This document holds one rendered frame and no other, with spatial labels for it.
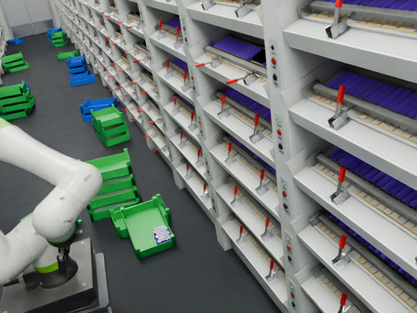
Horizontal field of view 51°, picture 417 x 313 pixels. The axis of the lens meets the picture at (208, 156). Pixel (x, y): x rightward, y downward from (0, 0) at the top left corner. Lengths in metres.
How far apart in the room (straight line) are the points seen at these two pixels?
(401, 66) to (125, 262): 1.76
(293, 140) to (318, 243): 0.31
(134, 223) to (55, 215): 1.22
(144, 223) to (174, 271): 0.38
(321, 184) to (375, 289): 0.28
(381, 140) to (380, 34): 0.21
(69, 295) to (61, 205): 0.48
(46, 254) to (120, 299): 0.56
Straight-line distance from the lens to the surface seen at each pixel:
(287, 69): 1.12
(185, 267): 2.15
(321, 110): 1.09
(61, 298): 1.64
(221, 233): 2.15
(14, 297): 1.77
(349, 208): 1.09
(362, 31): 0.93
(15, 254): 1.56
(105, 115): 3.83
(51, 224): 1.23
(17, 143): 1.41
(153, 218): 2.42
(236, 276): 2.05
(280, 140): 1.23
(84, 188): 1.25
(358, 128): 0.99
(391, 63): 0.82
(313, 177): 1.20
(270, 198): 1.50
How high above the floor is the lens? 1.37
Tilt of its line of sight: 26 degrees down
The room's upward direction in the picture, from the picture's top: 9 degrees counter-clockwise
